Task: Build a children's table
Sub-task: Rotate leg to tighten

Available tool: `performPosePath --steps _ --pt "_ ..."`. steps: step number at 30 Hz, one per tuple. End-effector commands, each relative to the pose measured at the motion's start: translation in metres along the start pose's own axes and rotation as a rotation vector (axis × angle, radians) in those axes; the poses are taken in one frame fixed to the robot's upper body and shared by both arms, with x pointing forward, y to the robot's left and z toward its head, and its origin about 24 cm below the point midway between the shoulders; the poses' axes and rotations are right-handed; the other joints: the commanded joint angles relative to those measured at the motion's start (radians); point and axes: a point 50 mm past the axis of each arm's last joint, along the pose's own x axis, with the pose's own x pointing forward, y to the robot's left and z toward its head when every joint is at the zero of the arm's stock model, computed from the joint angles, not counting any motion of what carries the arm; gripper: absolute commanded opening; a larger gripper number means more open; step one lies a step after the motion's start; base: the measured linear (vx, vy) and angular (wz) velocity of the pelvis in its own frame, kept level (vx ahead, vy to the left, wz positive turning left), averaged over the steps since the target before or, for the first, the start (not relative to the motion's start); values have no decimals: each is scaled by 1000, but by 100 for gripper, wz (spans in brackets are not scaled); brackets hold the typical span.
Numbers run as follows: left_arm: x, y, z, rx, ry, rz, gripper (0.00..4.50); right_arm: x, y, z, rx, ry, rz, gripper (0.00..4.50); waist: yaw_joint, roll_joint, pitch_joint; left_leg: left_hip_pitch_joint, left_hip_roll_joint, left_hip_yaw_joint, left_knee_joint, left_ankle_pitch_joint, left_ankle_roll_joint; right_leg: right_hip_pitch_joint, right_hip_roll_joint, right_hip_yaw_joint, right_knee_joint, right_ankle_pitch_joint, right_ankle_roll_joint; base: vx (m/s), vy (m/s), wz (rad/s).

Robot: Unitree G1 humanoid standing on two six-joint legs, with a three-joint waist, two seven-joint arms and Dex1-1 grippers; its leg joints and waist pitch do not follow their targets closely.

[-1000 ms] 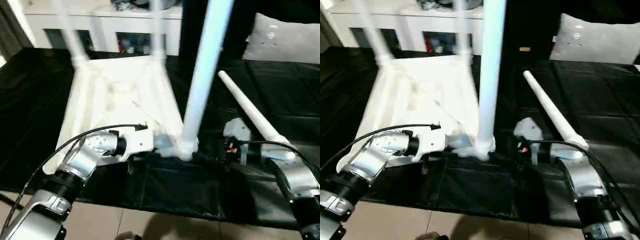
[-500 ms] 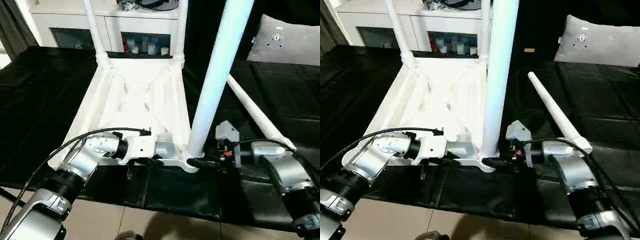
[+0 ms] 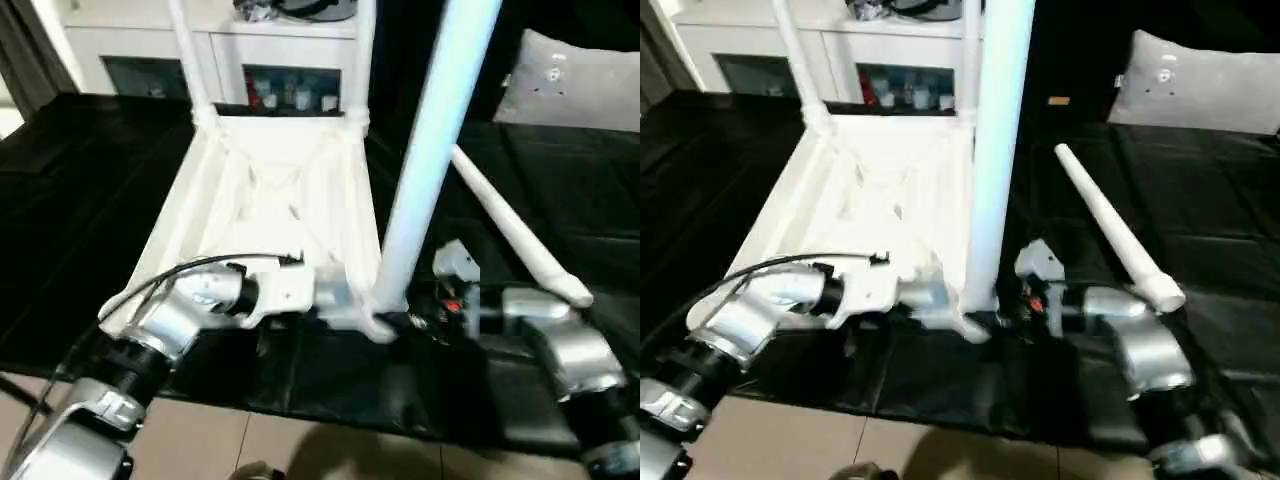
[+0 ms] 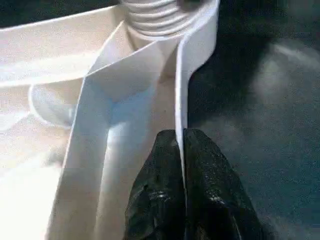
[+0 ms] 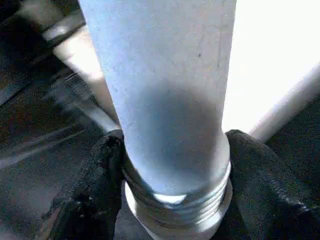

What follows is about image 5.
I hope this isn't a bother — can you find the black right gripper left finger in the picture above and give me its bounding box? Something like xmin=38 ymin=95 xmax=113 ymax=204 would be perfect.
xmin=35 ymin=131 xmax=126 ymax=240

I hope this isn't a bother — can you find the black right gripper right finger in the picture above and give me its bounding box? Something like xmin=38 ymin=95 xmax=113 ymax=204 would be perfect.
xmin=215 ymin=129 xmax=320 ymax=240

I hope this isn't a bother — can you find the white plastic table leg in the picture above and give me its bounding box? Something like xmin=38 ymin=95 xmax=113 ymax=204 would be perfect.
xmin=77 ymin=0 xmax=238 ymax=240

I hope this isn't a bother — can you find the white plastic table top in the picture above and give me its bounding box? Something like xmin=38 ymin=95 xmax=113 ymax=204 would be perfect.
xmin=42 ymin=0 xmax=320 ymax=143

